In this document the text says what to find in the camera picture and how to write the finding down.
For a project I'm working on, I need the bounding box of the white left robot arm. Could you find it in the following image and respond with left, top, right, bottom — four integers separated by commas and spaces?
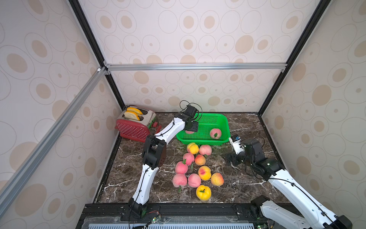
128, 103, 199, 219

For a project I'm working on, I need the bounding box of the black right frame post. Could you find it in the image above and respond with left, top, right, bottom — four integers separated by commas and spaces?
258, 0, 331, 117

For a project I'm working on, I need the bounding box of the black left frame post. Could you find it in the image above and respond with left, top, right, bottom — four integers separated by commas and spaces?
68, 0, 125, 109

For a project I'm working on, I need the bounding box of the pink peach with leaf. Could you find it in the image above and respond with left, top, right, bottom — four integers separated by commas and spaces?
175, 161, 188, 174

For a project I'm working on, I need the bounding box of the orange wrinkled peach middle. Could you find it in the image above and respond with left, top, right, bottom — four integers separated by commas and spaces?
194, 154, 206, 166

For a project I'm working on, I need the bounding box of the black frame post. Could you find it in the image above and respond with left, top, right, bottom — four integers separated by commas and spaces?
68, 0, 125, 109
258, 0, 331, 117

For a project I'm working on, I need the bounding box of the yellow peach near basket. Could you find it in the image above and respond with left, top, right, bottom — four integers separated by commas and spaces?
187, 142, 199, 155

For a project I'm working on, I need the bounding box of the rear toast slice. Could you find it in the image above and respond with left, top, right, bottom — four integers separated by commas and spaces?
127, 107, 143, 115

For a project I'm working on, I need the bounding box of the yellow peach front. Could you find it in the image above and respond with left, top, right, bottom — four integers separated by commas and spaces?
196, 185, 212, 201

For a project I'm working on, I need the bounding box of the horizontal aluminium rail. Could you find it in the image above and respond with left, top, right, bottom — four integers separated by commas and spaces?
99, 62, 287, 73

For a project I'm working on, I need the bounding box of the front toast slice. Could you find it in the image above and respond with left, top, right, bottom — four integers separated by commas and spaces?
124, 111, 140, 121

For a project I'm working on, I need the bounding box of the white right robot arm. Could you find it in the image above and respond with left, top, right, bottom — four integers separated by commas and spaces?
226, 135, 353, 229

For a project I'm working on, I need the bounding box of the yellow red peach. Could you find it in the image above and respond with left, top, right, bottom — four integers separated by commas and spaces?
198, 166, 212, 181

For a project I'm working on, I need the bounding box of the green plastic basket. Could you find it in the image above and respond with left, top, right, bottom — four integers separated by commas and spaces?
176, 113, 230, 146

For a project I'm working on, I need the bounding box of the diagonal aluminium rail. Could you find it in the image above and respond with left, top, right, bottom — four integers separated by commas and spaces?
1, 67, 107, 217

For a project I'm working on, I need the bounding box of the toast slice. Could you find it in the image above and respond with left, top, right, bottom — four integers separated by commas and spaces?
124, 111, 140, 121
127, 107, 143, 115

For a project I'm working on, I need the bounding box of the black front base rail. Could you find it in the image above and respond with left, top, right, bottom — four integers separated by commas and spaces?
76, 203, 273, 229

